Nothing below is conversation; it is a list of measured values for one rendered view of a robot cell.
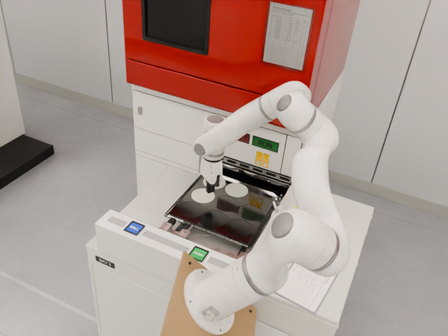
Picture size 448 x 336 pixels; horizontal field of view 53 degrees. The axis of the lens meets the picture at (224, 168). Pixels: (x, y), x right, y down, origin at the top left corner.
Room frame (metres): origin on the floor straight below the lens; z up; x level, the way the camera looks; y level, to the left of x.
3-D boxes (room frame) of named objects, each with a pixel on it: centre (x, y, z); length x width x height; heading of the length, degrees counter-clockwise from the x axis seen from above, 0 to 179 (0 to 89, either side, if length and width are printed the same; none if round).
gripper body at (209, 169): (1.45, 0.05, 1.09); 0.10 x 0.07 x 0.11; 34
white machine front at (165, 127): (1.74, 0.07, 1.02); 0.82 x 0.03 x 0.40; 68
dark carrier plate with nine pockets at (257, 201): (1.46, -0.02, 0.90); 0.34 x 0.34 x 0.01; 67
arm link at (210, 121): (1.45, 0.05, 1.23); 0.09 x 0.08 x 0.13; 156
